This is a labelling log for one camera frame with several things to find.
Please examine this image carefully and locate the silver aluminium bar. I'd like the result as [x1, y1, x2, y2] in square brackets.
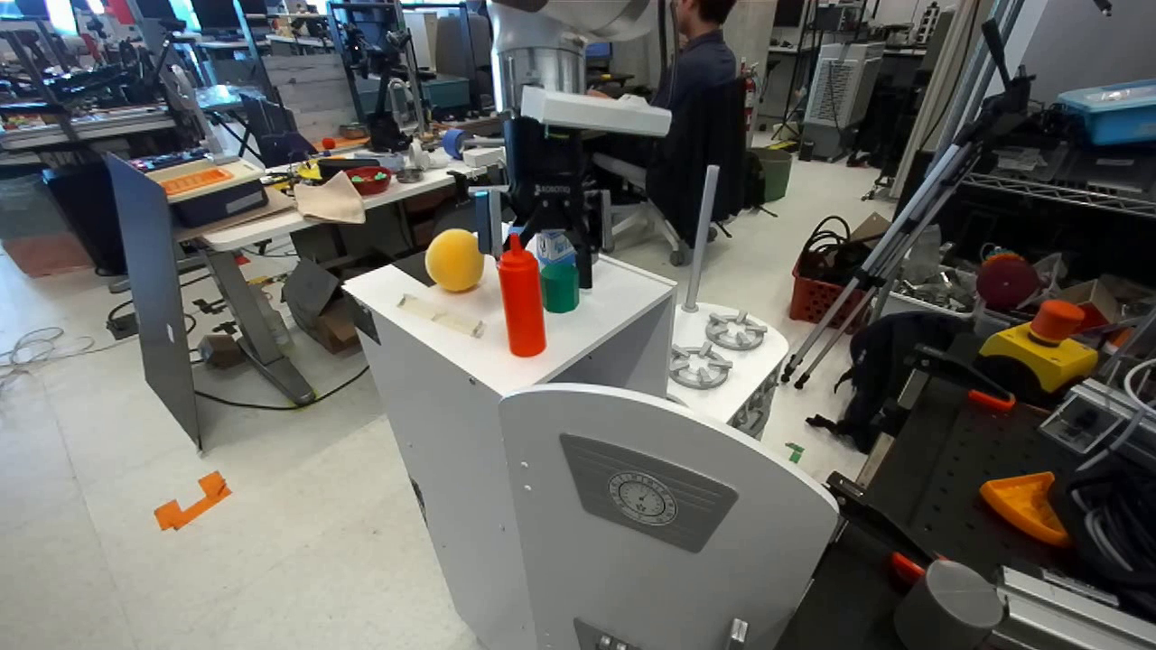
[996, 562, 1156, 650]

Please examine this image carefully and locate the black floor cable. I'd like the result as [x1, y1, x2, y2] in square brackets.
[191, 357, 371, 414]

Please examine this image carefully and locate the maroon ball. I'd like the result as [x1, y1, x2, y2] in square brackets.
[970, 249, 1039, 313]

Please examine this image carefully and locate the black box orange lid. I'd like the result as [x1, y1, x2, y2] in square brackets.
[144, 155, 272, 231]

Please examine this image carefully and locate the white toy kitchen cabinet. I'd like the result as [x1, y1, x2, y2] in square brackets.
[339, 215, 843, 650]

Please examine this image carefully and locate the grey cylinder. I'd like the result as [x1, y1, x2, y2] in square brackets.
[891, 554, 1009, 650]

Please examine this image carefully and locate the black cable bundle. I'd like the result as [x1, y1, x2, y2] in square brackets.
[1059, 455, 1156, 592]

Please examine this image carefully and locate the seated person dark shirt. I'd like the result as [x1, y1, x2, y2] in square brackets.
[648, 0, 750, 245]

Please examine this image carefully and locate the orange triangular block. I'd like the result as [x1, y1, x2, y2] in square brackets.
[976, 469, 1072, 551]

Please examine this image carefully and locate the grey black tripod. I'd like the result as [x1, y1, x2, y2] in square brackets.
[776, 14, 1039, 391]

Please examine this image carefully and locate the dark grey panel board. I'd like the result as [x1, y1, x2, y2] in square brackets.
[103, 155, 205, 452]

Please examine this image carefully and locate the red basket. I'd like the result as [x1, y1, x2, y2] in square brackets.
[787, 211, 869, 327]

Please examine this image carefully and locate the beige crumpled cloth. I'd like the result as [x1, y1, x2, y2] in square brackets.
[289, 169, 367, 226]

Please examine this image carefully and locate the yellow ball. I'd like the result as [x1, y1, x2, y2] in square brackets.
[421, 226, 486, 299]

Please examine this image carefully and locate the black clamp orange handle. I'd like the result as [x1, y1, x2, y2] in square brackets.
[827, 469, 933, 587]
[905, 338, 1021, 420]

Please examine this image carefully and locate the black office chair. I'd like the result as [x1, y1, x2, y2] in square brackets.
[601, 75, 766, 262]

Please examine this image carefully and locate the white desk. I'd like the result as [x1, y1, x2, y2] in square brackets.
[177, 139, 516, 410]

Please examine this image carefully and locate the red bowl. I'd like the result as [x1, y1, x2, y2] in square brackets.
[317, 155, 394, 197]

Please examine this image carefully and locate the red ketchup bottle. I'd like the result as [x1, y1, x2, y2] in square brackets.
[495, 231, 550, 362]

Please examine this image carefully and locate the orange floor bracket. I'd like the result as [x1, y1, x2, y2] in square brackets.
[152, 469, 235, 533]

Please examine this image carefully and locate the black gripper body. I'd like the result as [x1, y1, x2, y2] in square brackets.
[502, 116, 607, 234]

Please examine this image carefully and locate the yellow emergency stop button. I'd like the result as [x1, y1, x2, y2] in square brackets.
[976, 296, 1100, 398]

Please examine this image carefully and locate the blue plastic bin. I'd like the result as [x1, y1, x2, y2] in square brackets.
[1051, 75, 1156, 150]

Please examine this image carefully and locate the black backpack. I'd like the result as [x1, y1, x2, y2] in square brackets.
[805, 308, 969, 455]

